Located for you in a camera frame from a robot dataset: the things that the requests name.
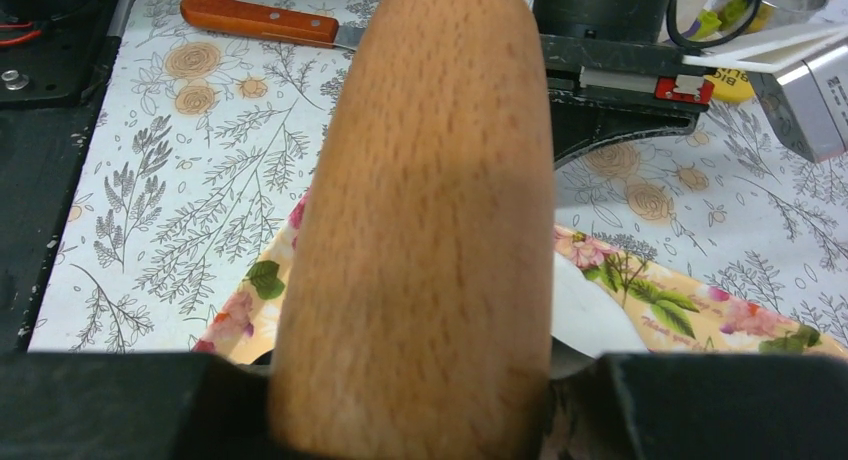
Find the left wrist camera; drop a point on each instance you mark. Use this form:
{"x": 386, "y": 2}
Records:
{"x": 799, "y": 75}

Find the white dough ball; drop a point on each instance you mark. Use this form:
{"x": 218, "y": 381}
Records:
{"x": 586, "y": 318}

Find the floral cutting board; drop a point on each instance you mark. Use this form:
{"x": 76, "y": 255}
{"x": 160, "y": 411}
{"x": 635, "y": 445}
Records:
{"x": 662, "y": 304}

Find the yellow round token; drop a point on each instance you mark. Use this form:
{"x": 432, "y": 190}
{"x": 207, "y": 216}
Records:
{"x": 731, "y": 86}

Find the wooden double-ended roller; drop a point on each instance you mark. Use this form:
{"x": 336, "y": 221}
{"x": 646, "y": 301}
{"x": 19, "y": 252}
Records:
{"x": 447, "y": 91}

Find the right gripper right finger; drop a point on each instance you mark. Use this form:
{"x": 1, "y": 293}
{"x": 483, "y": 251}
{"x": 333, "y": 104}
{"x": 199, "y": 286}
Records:
{"x": 700, "y": 406}

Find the metal scraper red handle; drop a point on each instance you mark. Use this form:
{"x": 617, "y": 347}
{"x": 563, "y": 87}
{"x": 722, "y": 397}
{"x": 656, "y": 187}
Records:
{"x": 263, "y": 22}

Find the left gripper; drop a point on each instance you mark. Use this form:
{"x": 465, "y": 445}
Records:
{"x": 610, "y": 50}

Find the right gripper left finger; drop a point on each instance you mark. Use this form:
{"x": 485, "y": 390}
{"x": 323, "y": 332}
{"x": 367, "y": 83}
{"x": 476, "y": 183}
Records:
{"x": 131, "y": 406}

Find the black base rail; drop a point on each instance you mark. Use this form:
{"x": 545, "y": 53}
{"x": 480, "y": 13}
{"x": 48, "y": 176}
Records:
{"x": 57, "y": 57}

